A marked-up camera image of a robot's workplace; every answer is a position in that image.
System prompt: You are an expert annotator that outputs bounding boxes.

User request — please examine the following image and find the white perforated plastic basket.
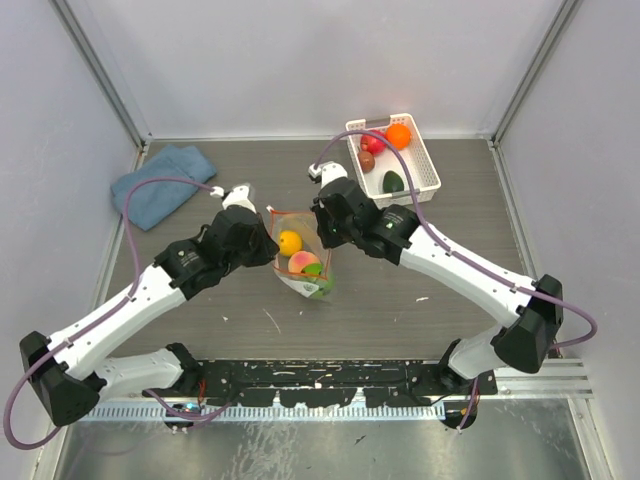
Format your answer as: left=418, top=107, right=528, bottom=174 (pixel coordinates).
left=345, top=113, right=441, bottom=207

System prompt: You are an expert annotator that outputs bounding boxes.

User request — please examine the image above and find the left aluminium corner post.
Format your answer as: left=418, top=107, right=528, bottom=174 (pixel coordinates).
left=49, top=0, right=148, bottom=150

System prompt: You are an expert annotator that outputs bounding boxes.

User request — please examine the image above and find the blue folded cloth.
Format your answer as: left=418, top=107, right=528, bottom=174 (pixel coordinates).
left=111, top=145, right=217, bottom=231

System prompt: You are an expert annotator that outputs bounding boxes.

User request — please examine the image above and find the pink toy peach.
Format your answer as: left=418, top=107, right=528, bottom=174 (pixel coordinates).
left=287, top=250, right=323, bottom=275

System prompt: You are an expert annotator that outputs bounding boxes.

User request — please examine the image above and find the green toy fruit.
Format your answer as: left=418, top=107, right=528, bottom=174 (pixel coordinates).
left=302, top=263, right=335, bottom=300

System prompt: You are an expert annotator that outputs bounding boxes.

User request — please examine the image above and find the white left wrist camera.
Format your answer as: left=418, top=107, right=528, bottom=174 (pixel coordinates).
left=209, top=183, right=256, bottom=213

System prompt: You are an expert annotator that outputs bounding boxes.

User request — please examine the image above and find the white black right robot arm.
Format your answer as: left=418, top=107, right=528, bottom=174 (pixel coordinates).
left=312, top=177, right=563, bottom=394

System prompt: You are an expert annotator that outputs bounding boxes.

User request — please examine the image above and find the yellow toy lemon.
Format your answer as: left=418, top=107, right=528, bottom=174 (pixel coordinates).
left=279, top=230, right=304, bottom=257

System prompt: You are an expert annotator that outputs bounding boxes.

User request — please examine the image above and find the brown toy kiwi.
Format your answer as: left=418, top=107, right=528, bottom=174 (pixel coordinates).
left=357, top=151, right=376, bottom=174

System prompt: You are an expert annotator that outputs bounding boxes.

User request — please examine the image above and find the blue slotted cable duct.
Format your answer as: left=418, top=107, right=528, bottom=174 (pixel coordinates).
left=82, top=402, right=445, bottom=422

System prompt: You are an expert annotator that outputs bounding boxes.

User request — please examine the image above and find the orange toy fruit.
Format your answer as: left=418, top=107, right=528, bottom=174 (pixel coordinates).
left=385, top=123, right=412, bottom=150

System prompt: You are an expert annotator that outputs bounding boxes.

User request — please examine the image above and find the dark green toy avocado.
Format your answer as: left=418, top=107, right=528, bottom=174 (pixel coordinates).
left=382, top=170, right=405, bottom=194

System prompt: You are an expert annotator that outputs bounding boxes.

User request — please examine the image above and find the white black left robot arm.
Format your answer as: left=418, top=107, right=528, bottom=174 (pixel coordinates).
left=20, top=206, right=279, bottom=427

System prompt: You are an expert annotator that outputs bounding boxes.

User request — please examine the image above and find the right aluminium corner post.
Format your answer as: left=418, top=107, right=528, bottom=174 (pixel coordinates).
left=490, top=0, right=583, bottom=148

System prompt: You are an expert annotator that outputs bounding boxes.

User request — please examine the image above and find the clear zip bag orange zipper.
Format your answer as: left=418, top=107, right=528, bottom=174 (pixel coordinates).
left=267, top=206, right=335, bottom=300

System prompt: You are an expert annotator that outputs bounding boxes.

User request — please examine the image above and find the aluminium corner post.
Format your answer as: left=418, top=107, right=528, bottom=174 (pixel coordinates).
left=49, top=0, right=148, bottom=150
left=490, top=0, right=583, bottom=148

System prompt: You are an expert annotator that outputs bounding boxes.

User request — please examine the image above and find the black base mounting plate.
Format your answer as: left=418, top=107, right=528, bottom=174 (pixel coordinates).
left=155, top=360, right=471, bottom=408

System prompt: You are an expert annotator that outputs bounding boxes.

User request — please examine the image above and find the red toy apple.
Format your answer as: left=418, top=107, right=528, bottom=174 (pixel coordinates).
left=360, top=130, right=387, bottom=156

